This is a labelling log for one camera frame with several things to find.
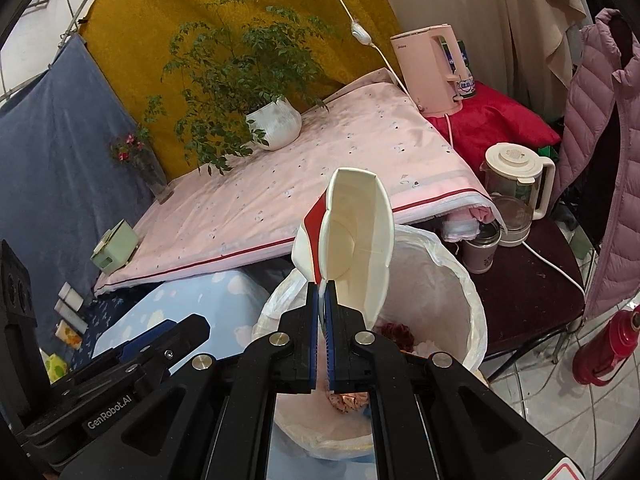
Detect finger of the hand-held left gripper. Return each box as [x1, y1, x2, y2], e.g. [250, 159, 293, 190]
[75, 320, 173, 376]
[120, 314, 211, 386]

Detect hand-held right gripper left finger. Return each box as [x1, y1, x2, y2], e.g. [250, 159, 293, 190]
[55, 280, 323, 480]

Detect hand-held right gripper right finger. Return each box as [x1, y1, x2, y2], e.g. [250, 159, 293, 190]
[322, 280, 571, 480]

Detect red white paper cup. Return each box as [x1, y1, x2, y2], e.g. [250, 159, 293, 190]
[291, 167, 396, 331]

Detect trash bin with white bag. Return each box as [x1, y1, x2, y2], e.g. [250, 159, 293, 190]
[252, 225, 488, 461]

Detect dark blue patterned cloth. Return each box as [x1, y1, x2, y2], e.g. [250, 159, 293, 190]
[65, 292, 131, 366]

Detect green yellow box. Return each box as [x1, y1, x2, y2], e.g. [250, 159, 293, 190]
[44, 352, 68, 383]

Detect printed can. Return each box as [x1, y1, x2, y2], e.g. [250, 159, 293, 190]
[54, 320, 83, 348]

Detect white tube bottle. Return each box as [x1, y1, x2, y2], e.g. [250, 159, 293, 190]
[54, 300, 90, 333]

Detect white capped bottle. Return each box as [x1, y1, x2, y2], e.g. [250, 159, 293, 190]
[59, 282, 85, 311]

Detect green tissue box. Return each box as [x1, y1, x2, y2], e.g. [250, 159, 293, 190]
[90, 220, 139, 275]

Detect glass vase with flowers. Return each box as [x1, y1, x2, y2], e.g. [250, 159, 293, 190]
[110, 132, 174, 204]

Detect pink lidded cup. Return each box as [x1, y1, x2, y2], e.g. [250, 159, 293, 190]
[460, 220, 502, 275]

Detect pink blanket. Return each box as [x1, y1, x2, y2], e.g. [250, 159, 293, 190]
[95, 67, 501, 297]

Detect blue-grey cloth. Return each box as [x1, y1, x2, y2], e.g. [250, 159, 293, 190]
[0, 35, 156, 341]

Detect potted plant in white pot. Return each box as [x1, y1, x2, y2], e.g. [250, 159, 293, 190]
[145, 0, 341, 176]

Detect glass kettle with white lid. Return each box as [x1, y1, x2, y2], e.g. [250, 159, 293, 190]
[480, 142, 557, 248]

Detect red thermos flask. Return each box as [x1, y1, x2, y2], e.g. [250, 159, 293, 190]
[572, 305, 640, 387]

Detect red cloth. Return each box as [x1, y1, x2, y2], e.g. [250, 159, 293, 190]
[425, 80, 562, 176]

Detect pink electric kettle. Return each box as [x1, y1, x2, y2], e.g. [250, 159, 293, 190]
[390, 25, 468, 116]

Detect white printed mug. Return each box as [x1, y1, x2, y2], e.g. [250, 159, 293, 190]
[452, 40, 478, 101]

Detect yellow cloth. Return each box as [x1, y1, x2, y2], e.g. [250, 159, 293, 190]
[80, 0, 406, 181]

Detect pink down jacket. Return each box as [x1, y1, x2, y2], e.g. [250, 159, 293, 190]
[550, 7, 640, 321]

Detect beige curtain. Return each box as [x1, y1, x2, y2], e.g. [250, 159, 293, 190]
[370, 0, 596, 126]

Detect white cable with switch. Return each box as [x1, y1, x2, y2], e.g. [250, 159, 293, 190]
[305, 0, 416, 106]

